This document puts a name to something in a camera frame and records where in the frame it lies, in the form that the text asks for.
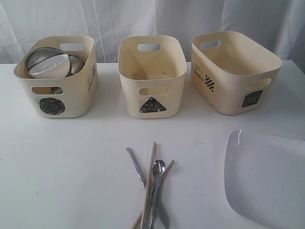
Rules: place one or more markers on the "wooden chopstick long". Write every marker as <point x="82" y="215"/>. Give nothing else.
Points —
<point x="147" y="192"/>

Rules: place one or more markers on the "white square plate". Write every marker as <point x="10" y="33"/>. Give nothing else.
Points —
<point x="264" y="179"/>

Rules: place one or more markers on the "cream bin square mark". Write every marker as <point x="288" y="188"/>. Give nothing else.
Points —
<point x="232" y="71"/>

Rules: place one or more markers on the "wooden chopstick short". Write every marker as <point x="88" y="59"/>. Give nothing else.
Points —
<point x="161" y="211"/>

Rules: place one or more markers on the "cream bin circle mark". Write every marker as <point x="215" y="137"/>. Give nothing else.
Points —
<point x="78" y="89"/>

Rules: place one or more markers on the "stainless steel bowl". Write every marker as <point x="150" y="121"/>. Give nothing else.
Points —
<point x="41" y="54"/>

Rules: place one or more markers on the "white ceramic bowl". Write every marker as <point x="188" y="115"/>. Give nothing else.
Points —
<point x="54" y="67"/>

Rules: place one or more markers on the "cream bin triangle mark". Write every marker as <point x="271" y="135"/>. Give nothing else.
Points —
<point x="152" y="72"/>

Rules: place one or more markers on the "steel table knife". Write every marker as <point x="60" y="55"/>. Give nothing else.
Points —
<point x="131" y="155"/>

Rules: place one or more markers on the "steel mug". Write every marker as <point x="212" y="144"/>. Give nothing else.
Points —
<point x="56" y="90"/>
<point x="76" y="65"/>

